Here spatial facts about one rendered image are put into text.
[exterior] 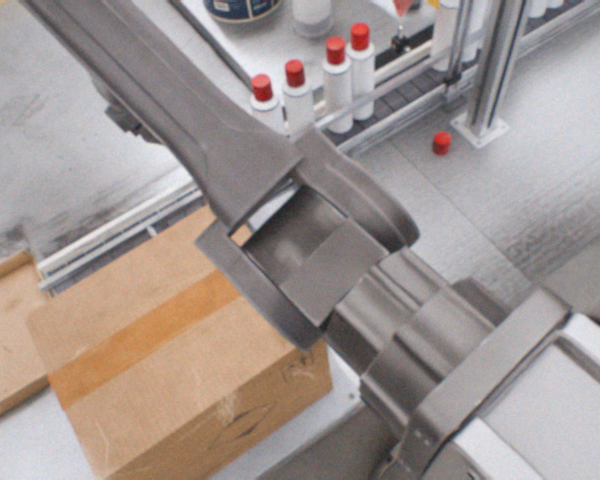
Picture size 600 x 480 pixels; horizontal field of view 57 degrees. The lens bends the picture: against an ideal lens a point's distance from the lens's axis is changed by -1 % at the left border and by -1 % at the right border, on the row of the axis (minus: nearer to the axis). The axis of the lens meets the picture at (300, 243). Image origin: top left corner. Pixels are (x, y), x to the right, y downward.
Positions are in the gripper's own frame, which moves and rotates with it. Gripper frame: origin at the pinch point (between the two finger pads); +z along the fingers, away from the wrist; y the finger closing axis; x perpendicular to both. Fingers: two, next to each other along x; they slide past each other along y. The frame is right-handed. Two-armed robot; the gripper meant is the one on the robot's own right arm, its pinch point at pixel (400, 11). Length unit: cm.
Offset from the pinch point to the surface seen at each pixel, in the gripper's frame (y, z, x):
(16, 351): 93, 19, 9
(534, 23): -31.1, 13.6, 8.6
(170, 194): 55, 11, 2
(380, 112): 10.8, 13.7, 8.1
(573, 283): -45, 102, 43
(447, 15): -5.4, -0.5, 7.1
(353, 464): 48, 102, 47
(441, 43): -5.3, 6.2, 6.7
